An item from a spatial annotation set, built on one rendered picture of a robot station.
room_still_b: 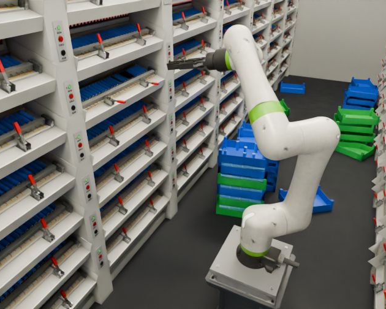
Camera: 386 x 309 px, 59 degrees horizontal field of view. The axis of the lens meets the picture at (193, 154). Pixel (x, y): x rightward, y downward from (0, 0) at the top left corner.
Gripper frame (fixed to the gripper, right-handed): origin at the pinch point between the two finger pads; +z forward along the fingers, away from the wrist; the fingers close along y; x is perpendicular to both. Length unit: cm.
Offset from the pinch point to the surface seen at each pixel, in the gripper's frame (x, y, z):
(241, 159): -65, 34, -11
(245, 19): 3, 153, 17
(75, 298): -82, -69, 33
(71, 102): 1, -53, 13
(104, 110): -8.2, -35.4, 16.0
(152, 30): 15.6, 10.7, 15.4
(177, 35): 9.7, 28.1, 12.0
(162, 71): -4.7, 12.5, 15.9
